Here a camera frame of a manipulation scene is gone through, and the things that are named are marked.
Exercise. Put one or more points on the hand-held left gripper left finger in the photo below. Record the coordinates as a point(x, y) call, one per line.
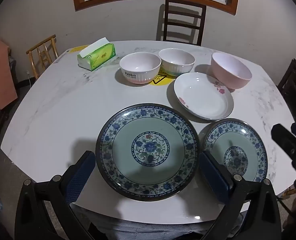
point(80, 175)

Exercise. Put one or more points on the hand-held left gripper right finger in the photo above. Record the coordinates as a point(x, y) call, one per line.
point(213, 172)

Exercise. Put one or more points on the small blue floral plate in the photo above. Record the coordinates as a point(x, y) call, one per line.
point(238, 150)

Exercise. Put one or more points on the large blue floral plate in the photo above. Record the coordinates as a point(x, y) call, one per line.
point(148, 150)

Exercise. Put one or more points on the white plate with pink flowers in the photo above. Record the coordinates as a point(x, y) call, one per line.
point(203, 97)

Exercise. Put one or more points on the white ribbed bowl pink base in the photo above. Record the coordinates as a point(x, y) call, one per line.
point(138, 76)

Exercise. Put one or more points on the white ribbed bowl blue band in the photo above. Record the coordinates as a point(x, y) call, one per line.
point(175, 57)

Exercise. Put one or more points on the stacked dark wooden chairs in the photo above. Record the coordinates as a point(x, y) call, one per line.
point(295, 85)

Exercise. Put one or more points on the person's grey trousers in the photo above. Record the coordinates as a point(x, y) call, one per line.
point(163, 232)

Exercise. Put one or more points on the yellow round sticker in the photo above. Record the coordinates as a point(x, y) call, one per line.
point(77, 48)
point(160, 80)

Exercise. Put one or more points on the green tissue box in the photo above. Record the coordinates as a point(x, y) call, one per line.
point(100, 56)

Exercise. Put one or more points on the orange cloth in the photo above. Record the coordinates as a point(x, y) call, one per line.
point(0, 80)

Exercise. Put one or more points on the dark wooden chair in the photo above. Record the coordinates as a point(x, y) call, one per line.
point(184, 5)

